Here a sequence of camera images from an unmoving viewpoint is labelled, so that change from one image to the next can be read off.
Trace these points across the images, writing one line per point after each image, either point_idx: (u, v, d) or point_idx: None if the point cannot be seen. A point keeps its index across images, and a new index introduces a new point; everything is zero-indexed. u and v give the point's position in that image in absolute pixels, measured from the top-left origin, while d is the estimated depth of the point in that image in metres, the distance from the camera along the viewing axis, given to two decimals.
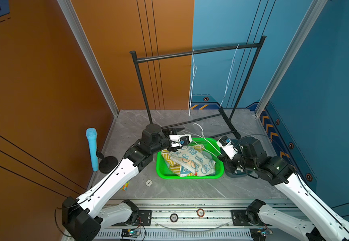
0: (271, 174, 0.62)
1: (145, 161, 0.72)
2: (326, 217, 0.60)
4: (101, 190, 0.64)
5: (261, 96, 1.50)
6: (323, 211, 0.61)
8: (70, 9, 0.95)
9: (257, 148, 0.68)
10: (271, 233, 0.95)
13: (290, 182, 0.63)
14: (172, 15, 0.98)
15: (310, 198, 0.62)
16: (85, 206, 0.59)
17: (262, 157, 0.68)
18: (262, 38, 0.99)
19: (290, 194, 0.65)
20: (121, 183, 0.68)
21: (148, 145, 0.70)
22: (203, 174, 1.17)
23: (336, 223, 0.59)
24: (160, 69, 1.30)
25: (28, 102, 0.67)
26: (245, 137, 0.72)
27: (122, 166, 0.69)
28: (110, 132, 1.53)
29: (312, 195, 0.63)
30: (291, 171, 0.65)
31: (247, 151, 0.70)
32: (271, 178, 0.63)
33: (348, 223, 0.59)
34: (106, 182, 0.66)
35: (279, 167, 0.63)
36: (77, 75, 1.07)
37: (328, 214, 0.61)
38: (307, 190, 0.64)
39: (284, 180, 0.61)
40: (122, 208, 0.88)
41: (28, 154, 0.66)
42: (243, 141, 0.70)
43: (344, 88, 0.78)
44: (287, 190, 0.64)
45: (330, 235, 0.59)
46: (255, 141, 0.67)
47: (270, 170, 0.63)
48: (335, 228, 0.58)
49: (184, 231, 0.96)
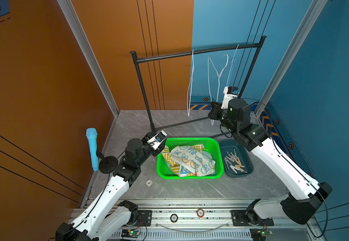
0: (247, 140, 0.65)
1: (135, 175, 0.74)
2: (295, 175, 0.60)
4: (96, 209, 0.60)
5: (261, 96, 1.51)
6: (293, 170, 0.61)
8: (71, 9, 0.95)
9: (245, 115, 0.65)
10: (271, 233, 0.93)
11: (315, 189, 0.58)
13: (264, 145, 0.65)
14: (172, 15, 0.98)
15: (282, 158, 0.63)
16: (81, 228, 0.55)
17: (245, 123, 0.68)
18: (262, 38, 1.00)
19: (264, 157, 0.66)
20: (114, 199, 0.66)
21: (134, 160, 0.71)
22: (203, 174, 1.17)
23: (304, 181, 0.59)
24: (160, 69, 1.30)
25: (29, 102, 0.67)
26: (239, 100, 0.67)
27: (114, 183, 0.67)
28: (110, 132, 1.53)
29: (284, 156, 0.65)
30: (266, 137, 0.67)
31: (235, 114, 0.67)
32: (247, 143, 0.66)
33: (315, 181, 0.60)
34: (99, 202, 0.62)
35: (254, 132, 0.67)
36: (77, 75, 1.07)
37: (298, 172, 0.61)
38: (280, 151, 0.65)
39: (259, 144, 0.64)
40: (119, 214, 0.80)
41: (29, 154, 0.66)
42: (234, 104, 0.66)
43: (344, 89, 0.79)
44: (261, 152, 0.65)
45: (297, 192, 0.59)
46: (246, 106, 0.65)
47: (247, 135, 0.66)
48: (302, 185, 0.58)
49: (184, 231, 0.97)
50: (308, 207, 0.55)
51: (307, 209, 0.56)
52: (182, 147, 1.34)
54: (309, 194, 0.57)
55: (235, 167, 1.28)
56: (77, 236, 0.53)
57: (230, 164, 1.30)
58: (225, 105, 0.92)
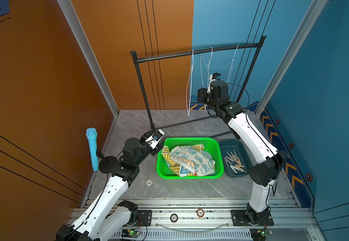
0: (224, 113, 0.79)
1: (134, 175, 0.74)
2: (257, 142, 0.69)
4: (96, 209, 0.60)
5: (261, 96, 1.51)
6: (256, 138, 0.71)
8: (71, 10, 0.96)
9: (222, 92, 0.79)
10: (271, 233, 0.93)
11: (273, 153, 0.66)
13: (237, 118, 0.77)
14: (172, 15, 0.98)
15: (249, 129, 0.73)
16: (82, 230, 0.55)
17: (224, 100, 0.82)
18: (262, 38, 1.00)
19: (236, 128, 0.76)
20: (114, 200, 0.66)
21: (132, 159, 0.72)
22: (203, 174, 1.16)
23: (265, 146, 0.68)
24: (160, 69, 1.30)
25: (29, 101, 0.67)
26: (218, 81, 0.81)
27: (113, 183, 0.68)
28: (110, 131, 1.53)
29: (252, 128, 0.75)
30: (241, 112, 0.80)
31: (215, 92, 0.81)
32: (224, 116, 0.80)
33: (274, 148, 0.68)
34: (98, 202, 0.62)
35: (231, 107, 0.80)
36: (77, 75, 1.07)
37: (260, 140, 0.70)
38: (250, 124, 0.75)
39: (233, 116, 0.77)
40: (119, 215, 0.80)
41: (29, 154, 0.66)
42: (214, 84, 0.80)
43: (344, 89, 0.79)
44: (234, 124, 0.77)
45: (258, 156, 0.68)
46: (223, 85, 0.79)
47: (224, 110, 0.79)
48: (262, 149, 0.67)
49: (184, 231, 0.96)
50: (263, 165, 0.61)
51: (262, 167, 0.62)
52: (182, 147, 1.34)
54: (267, 156, 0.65)
55: (235, 167, 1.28)
56: (77, 237, 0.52)
57: (230, 164, 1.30)
58: None
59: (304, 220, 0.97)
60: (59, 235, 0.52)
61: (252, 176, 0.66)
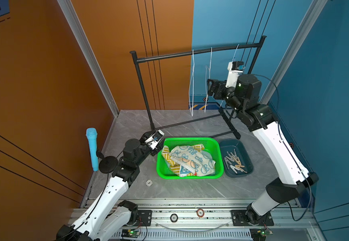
0: (252, 120, 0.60)
1: (134, 175, 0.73)
2: (288, 162, 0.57)
4: (97, 210, 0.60)
5: (261, 96, 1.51)
6: (288, 157, 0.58)
8: (71, 10, 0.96)
9: (254, 92, 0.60)
10: (271, 233, 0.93)
11: (304, 176, 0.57)
13: (268, 128, 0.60)
14: (172, 15, 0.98)
15: (281, 145, 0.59)
16: (83, 230, 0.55)
17: (252, 103, 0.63)
18: (262, 38, 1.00)
19: (264, 140, 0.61)
20: (114, 200, 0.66)
21: (132, 160, 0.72)
22: (203, 174, 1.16)
23: (296, 168, 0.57)
24: (160, 69, 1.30)
25: (29, 101, 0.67)
26: (250, 77, 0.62)
27: (113, 184, 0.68)
28: (110, 131, 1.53)
29: (284, 142, 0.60)
30: (273, 120, 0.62)
31: (244, 91, 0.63)
32: (251, 123, 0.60)
33: (306, 169, 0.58)
34: (99, 203, 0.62)
35: (263, 114, 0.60)
36: (76, 75, 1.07)
37: (292, 159, 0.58)
38: (282, 138, 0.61)
39: (264, 126, 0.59)
40: (119, 215, 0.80)
41: (29, 154, 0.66)
42: (244, 80, 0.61)
43: (343, 89, 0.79)
44: (263, 135, 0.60)
45: (286, 177, 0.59)
46: (257, 83, 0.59)
47: (252, 115, 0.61)
48: (293, 172, 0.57)
49: (184, 231, 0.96)
50: (291, 191, 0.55)
51: (290, 193, 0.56)
52: (182, 147, 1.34)
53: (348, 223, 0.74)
54: (297, 181, 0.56)
55: (235, 167, 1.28)
56: (77, 237, 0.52)
57: (230, 164, 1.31)
58: (230, 83, 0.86)
59: (304, 220, 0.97)
60: (59, 235, 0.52)
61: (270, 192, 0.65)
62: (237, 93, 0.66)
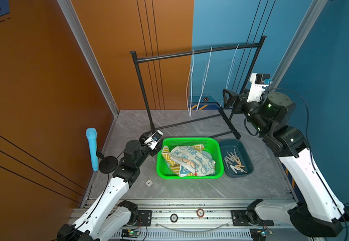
0: (281, 145, 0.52)
1: (134, 176, 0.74)
2: (324, 197, 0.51)
4: (98, 209, 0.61)
5: None
6: (323, 191, 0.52)
8: (71, 10, 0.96)
9: (287, 115, 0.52)
10: (271, 233, 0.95)
11: (340, 213, 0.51)
13: (300, 156, 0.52)
14: (172, 15, 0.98)
15: (314, 176, 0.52)
16: (84, 229, 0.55)
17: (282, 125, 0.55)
18: (262, 38, 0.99)
19: (294, 168, 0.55)
20: (114, 200, 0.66)
21: (133, 161, 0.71)
22: (203, 174, 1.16)
23: (332, 203, 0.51)
24: (160, 69, 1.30)
25: (29, 101, 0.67)
26: (283, 97, 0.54)
27: (114, 184, 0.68)
28: (110, 132, 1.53)
29: (318, 173, 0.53)
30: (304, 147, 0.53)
31: (272, 113, 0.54)
32: (280, 149, 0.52)
33: (341, 204, 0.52)
34: (100, 202, 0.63)
35: (293, 139, 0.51)
36: (76, 75, 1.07)
37: (327, 193, 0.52)
38: (315, 167, 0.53)
39: (295, 154, 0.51)
40: (119, 214, 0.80)
41: (29, 154, 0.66)
42: (275, 101, 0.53)
43: (343, 89, 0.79)
44: (293, 164, 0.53)
45: (319, 212, 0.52)
46: (292, 106, 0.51)
47: (281, 139, 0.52)
48: (329, 208, 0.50)
49: (184, 231, 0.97)
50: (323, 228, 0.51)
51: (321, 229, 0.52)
52: (182, 147, 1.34)
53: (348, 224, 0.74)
54: (333, 218, 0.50)
55: (235, 167, 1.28)
56: (78, 237, 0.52)
57: (230, 164, 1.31)
58: (252, 98, 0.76)
59: None
60: (59, 234, 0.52)
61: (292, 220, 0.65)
62: (264, 112, 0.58)
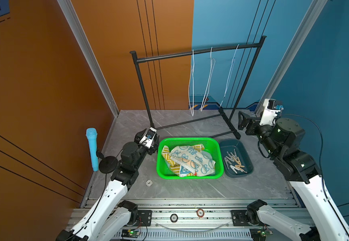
0: (291, 170, 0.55)
1: (133, 178, 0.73)
2: (335, 225, 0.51)
4: (96, 214, 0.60)
5: (261, 96, 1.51)
6: (334, 219, 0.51)
8: (71, 10, 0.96)
9: (296, 140, 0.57)
10: (271, 233, 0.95)
11: None
13: (310, 183, 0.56)
14: (171, 15, 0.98)
15: (326, 204, 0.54)
16: (82, 234, 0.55)
17: (292, 149, 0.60)
18: (262, 38, 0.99)
19: (305, 195, 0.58)
20: (113, 204, 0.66)
21: (131, 163, 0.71)
22: (203, 174, 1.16)
23: (345, 236, 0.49)
24: (160, 69, 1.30)
25: (29, 101, 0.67)
26: (293, 124, 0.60)
27: (112, 187, 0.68)
28: (110, 132, 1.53)
29: (330, 202, 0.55)
30: (315, 172, 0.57)
31: (283, 137, 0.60)
32: (290, 173, 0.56)
33: None
34: (98, 207, 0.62)
35: (304, 164, 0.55)
36: (76, 75, 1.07)
37: (340, 223, 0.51)
38: (328, 196, 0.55)
39: (305, 179, 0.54)
40: (119, 216, 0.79)
41: (29, 154, 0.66)
42: (284, 126, 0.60)
43: (343, 89, 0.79)
44: (303, 189, 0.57)
45: None
46: (300, 132, 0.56)
47: (292, 164, 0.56)
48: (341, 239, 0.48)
49: (184, 231, 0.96)
50: None
51: None
52: (182, 147, 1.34)
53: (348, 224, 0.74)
54: None
55: (235, 167, 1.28)
56: None
57: (230, 164, 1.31)
58: (265, 120, 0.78)
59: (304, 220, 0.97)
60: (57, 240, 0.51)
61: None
62: (275, 137, 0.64)
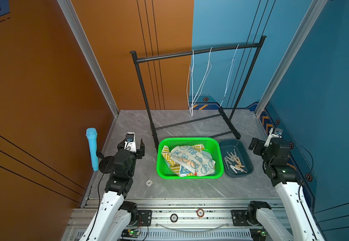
0: (274, 173, 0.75)
1: (128, 186, 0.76)
2: (303, 223, 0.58)
4: (95, 229, 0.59)
5: (261, 96, 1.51)
6: (303, 218, 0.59)
8: (71, 10, 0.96)
9: (282, 152, 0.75)
10: None
11: None
13: (287, 185, 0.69)
14: (171, 15, 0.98)
15: (298, 205, 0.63)
16: None
17: (281, 160, 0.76)
18: (262, 38, 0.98)
19: (284, 198, 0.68)
20: (111, 217, 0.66)
21: (125, 172, 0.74)
22: (203, 174, 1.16)
23: (311, 234, 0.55)
24: (160, 69, 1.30)
25: (30, 101, 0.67)
26: (283, 139, 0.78)
27: (108, 199, 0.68)
28: (110, 132, 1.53)
29: (303, 205, 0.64)
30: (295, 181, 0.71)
31: (273, 149, 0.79)
32: (273, 176, 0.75)
33: None
34: (96, 222, 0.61)
35: (285, 171, 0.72)
36: (77, 75, 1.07)
37: (308, 222, 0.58)
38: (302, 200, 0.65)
39: (283, 181, 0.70)
40: (119, 220, 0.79)
41: (29, 154, 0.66)
42: (274, 140, 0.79)
43: (343, 89, 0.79)
44: (282, 190, 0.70)
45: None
46: (285, 146, 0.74)
47: (276, 170, 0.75)
48: (306, 235, 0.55)
49: (184, 231, 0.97)
50: None
51: None
52: (182, 147, 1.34)
53: (348, 224, 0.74)
54: None
55: (235, 167, 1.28)
56: None
57: (230, 164, 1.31)
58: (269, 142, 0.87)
59: None
60: None
61: None
62: (269, 149, 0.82)
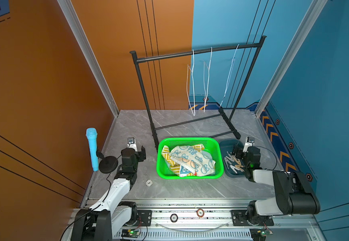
0: (248, 174, 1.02)
1: (133, 178, 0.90)
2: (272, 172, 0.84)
4: (109, 196, 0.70)
5: (261, 96, 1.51)
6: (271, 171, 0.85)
8: (71, 10, 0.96)
9: (255, 158, 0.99)
10: (271, 233, 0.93)
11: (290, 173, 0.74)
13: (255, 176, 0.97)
14: (171, 14, 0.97)
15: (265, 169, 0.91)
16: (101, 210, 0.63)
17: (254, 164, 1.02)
18: (262, 38, 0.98)
19: (260, 178, 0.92)
20: (120, 195, 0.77)
21: (130, 166, 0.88)
22: (203, 174, 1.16)
23: None
24: (160, 69, 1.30)
25: (29, 101, 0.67)
26: (254, 147, 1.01)
27: (119, 181, 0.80)
28: (110, 132, 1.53)
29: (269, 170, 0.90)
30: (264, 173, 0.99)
31: (249, 155, 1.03)
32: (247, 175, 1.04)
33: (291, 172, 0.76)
34: (110, 192, 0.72)
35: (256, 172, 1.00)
36: (77, 75, 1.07)
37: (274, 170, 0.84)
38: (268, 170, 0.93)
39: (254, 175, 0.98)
40: (122, 210, 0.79)
41: (29, 154, 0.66)
42: (249, 149, 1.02)
43: (343, 88, 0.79)
44: (255, 178, 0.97)
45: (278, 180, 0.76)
46: (256, 154, 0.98)
47: (249, 172, 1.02)
48: None
49: (184, 231, 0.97)
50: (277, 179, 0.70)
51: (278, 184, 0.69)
52: (182, 147, 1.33)
53: (347, 223, 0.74)
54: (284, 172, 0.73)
55: (235, 167, 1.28)
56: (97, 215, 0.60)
57: (230, 164, 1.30)
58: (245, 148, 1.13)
59: (304, 220, 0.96)
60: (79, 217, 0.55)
61: (282, 203, 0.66)
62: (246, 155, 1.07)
